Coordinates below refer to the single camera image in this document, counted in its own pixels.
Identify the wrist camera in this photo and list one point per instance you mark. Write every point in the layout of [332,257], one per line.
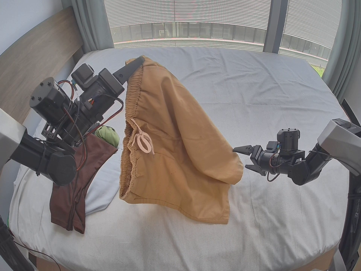
[272,146]
[83,75]

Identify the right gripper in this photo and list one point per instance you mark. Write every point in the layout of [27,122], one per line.
[268,161]

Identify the green garment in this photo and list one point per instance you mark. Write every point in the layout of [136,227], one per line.
[108,135]

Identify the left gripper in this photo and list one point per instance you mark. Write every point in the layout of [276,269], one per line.
[108,85]

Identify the bed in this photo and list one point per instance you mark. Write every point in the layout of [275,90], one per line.
[253,94]

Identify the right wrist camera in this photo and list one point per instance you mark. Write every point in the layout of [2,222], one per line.
[272,146]

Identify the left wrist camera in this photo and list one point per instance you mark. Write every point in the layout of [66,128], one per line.
[83,75]

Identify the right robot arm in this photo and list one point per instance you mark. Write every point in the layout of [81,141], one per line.
[332,145]

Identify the grey-green curtain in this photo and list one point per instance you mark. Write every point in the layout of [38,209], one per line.
[347,38]
[90,15]

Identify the window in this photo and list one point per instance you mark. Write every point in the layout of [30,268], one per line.
[197,10]

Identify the tan shorts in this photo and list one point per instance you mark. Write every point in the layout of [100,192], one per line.
[174,140]

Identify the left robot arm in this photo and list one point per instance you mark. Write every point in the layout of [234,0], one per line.
[50,106]

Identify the brown garment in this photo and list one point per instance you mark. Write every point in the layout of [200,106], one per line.
[76,190]

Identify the white garment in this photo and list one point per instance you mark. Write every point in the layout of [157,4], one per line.
[101,185]

